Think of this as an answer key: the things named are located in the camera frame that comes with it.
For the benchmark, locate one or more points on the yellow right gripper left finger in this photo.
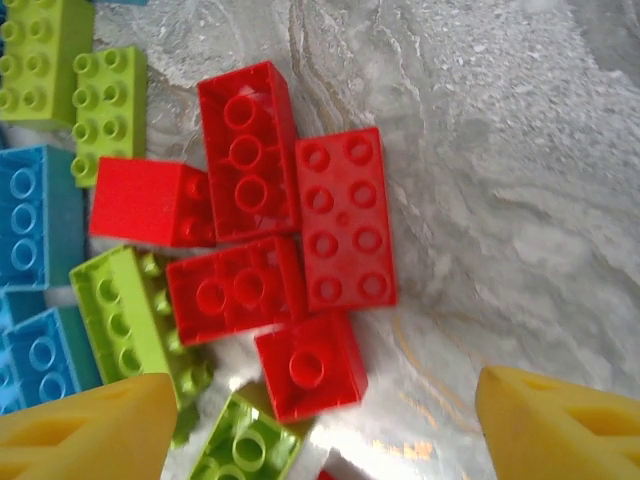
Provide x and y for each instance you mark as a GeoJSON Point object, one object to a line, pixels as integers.
{"type": "Point", "coordinates": [75, 440]}

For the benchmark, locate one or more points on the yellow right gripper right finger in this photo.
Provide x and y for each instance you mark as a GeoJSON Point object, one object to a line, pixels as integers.
{"type": "Point", "coordinates": [550, 430]}

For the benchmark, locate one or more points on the blue lego brick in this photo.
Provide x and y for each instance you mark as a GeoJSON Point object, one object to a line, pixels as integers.
{"type": "Point", "coordinates": [20, 305]}
{"type": "Point", "coordinates": [55, 210]}
{"type": "Point", "coordinates": [75, 340]}
{"type": "Point", "coordinates": [120, 2]}

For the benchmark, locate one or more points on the green lego brick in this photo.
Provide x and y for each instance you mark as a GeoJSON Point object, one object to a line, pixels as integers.
{"type": "Point", "coordinates": [220, 440]}
{"type": "Point", "coordinates": [145, 310]}
{"type": "Point", "coordinates": [40, 60]}
{"type": "Point", "coordinates": [107, 115]}

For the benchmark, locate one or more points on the small square red lego brick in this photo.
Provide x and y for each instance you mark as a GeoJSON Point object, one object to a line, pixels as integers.
{"type": "Point", "coordinates": [330, 350]}

